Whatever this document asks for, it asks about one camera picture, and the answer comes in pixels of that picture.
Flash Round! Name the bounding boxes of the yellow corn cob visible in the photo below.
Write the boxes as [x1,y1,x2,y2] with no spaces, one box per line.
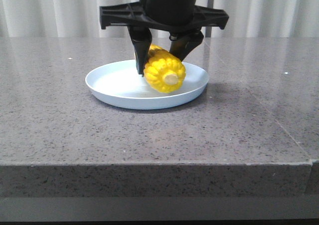
[144,44,186,93]

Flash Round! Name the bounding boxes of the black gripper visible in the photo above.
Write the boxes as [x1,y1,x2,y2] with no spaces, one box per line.
[100,0,229,76]

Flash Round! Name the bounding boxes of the light blue round plate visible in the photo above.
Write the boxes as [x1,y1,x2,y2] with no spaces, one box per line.
[85,60,209,110]

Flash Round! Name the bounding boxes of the white pleated curtain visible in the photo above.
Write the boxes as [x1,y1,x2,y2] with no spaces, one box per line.
[0,0,319,38]

